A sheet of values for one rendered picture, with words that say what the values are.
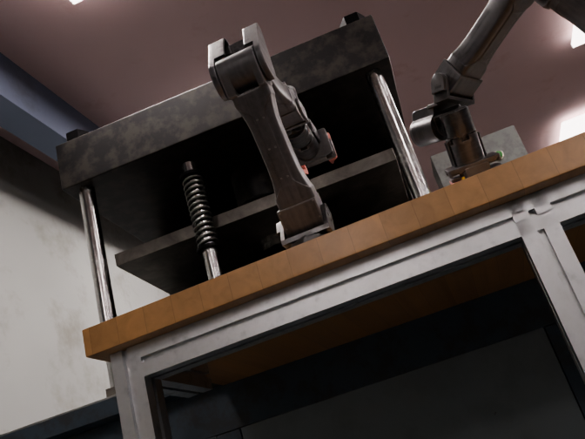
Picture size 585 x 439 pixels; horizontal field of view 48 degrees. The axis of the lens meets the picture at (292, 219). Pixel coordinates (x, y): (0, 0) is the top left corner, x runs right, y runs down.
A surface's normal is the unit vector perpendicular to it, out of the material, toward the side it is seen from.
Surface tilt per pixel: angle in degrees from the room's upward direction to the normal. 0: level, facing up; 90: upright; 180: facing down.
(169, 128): 90
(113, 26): 180
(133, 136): 90
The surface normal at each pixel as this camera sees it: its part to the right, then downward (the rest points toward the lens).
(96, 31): 0.27, 0.88
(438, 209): -0.32, -0.31
